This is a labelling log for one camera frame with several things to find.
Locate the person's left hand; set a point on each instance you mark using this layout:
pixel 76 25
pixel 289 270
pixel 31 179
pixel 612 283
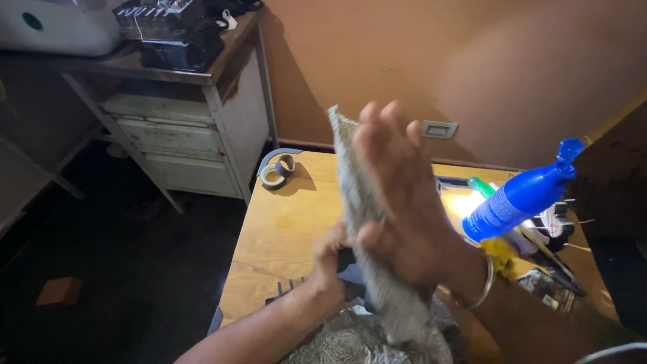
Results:
pixel 327 273

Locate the person's right hand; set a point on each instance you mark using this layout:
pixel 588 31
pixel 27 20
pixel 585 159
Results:
pixel 409 222

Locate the person's left fingers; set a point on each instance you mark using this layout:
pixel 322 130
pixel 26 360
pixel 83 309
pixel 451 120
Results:
pixel 335 239

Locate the dark plastic part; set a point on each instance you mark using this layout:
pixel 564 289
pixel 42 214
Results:
pixel 354 280

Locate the grey fuzzy cloth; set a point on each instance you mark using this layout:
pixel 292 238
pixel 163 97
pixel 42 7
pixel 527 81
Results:
pixel 356 192

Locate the wooden table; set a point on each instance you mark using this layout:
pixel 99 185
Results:
pixel 283 237

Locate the black toothed plastic part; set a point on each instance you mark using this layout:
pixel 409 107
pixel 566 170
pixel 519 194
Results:
pixel 285 294

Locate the white tape roll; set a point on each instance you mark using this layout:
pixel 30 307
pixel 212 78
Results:
pixel 272 178

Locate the grey curved plastic piece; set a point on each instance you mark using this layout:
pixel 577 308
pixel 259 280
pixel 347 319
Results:
pixel 275 153

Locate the grey plastic strip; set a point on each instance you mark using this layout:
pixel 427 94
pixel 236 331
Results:
pixel 215 320

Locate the silver bangle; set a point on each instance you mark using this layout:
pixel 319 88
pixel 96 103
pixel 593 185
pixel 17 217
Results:
pixel 486 283

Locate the worn metal drawer cabinet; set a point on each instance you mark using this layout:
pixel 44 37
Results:
pixel 192 136

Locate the blue plastic spray bottle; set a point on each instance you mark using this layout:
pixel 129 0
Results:
pixel 520 199

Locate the black hand tool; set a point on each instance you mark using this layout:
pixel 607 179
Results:
pixel 561 275

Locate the black electrical parts heap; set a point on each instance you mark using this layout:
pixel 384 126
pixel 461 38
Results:
pixel 172 35

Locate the brown brick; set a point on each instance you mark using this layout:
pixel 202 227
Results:
pixel 59 291

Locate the white appliance housing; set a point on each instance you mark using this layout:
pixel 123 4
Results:
pixel 55 25

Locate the white wall socket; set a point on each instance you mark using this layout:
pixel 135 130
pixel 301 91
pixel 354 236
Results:
pixel 439 130

